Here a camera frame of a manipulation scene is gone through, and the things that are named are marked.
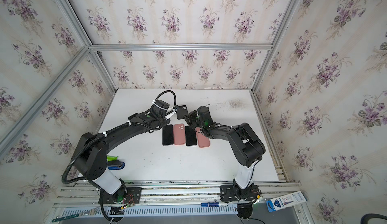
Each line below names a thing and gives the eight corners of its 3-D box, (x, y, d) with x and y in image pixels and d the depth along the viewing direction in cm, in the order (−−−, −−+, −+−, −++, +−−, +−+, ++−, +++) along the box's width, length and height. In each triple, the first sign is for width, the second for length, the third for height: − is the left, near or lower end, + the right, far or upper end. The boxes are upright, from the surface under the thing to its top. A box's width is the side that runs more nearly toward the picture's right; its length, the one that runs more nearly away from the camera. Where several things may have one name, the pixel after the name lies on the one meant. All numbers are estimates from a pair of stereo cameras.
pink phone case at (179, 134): (173, 145, 93) (173, 144, 91) (173, 125, 102) (173, 123, 101) (185, 144, 93) (185, 143, 92) (184, 124, 103) (184, 123, 101)
